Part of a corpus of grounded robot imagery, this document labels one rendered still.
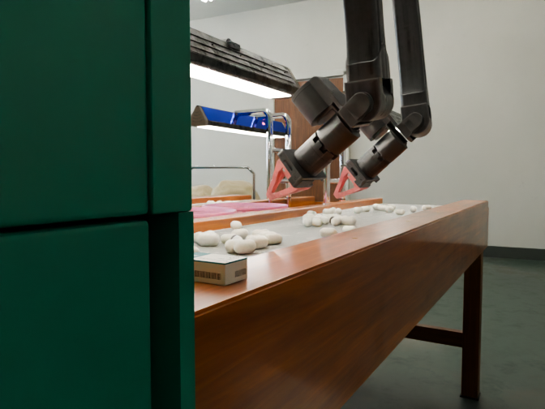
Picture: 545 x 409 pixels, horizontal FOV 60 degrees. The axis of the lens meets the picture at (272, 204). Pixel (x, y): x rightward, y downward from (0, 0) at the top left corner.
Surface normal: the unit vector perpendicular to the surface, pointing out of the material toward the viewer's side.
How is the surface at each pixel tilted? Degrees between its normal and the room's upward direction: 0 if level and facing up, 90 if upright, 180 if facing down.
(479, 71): 90
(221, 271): 90
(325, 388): 90
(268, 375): 90
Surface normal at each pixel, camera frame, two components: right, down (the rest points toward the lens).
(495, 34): -0.44, 0.05
